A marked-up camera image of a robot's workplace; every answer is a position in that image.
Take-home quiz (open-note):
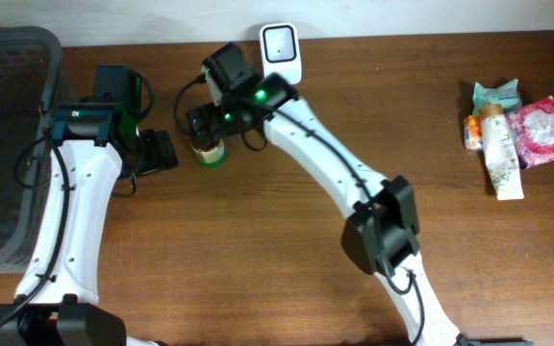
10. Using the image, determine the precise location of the green lid jar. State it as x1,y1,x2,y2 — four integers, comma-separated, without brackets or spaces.
190,139,226,167

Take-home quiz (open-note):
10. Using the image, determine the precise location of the small orange box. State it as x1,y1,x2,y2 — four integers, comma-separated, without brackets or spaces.
464,115,483,151

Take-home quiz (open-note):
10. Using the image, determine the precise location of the teal wipes packet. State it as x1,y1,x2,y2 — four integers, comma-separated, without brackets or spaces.
472,79,523,115

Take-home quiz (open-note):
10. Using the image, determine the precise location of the white cream tube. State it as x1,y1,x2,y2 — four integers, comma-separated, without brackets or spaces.
479,104,524,201

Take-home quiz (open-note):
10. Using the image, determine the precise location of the red purple tissue pack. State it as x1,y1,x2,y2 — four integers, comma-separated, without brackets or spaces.
505,96,554,169

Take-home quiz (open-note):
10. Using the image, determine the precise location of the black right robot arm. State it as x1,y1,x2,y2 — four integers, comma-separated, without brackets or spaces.
188,43,465,346

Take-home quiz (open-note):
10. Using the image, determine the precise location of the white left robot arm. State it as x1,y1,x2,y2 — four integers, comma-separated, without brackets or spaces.
0,65,178,345

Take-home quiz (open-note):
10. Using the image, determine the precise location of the white barcode scanner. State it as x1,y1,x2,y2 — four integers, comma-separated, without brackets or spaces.
259,23,302,85

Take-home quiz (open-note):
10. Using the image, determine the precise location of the grey plastic mesh basket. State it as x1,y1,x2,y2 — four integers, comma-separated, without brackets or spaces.
0,26,76,274

